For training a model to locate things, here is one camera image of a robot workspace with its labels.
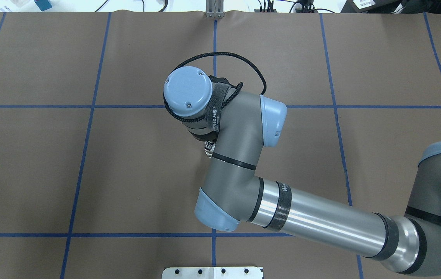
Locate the teal box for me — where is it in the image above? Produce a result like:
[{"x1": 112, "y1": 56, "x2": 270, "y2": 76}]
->
[{"x1": 34, "y1": 0, "x2": 53, "y2": 11}]

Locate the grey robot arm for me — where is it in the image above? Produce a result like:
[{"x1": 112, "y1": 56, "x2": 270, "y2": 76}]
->
[{"x1": 163, "y1": 66, "x2": 441, "y2": 277}]

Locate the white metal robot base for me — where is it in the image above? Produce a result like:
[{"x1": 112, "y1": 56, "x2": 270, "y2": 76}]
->
[{"x1": 161, "y1": 266, "x2": 265, "y2": 279}]

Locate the black braided cable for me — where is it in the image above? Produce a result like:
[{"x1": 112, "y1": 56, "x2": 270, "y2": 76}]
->
[{"x1": 164, "y1": 52, "x2": 267, "y2": 124}]

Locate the chrome metal angle valve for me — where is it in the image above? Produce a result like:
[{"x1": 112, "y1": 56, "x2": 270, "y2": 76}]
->
[{"x1": 203, "y1": 141, "x2": 216, "y2": 158}]

